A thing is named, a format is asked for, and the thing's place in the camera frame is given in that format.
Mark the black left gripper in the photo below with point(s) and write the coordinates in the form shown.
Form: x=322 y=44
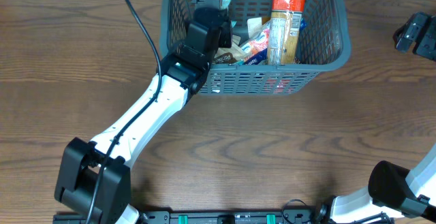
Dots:
x=227 y=28

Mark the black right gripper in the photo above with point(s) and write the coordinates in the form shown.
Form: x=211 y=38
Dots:
x=409 y=33

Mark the beige brown snack bag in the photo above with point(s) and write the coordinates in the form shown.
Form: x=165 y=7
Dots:
x=230 y=55

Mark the beige nut snack bag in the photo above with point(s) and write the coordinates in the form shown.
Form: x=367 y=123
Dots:
x=254 y=25

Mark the blue tissue multipack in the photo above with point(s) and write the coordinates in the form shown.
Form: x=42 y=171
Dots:
x=256 y=46

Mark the grey plastic basket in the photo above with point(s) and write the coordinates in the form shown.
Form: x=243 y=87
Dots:
x=323 y=45

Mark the orange tan cracker package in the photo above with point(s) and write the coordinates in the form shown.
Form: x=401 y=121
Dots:
x=285 y=22

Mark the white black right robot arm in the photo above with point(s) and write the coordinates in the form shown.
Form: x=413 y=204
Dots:
x=393 y=192

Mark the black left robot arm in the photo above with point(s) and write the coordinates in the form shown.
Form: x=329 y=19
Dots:
x=95 y=177

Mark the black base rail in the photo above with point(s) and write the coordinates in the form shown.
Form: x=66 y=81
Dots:
x=291 y=214

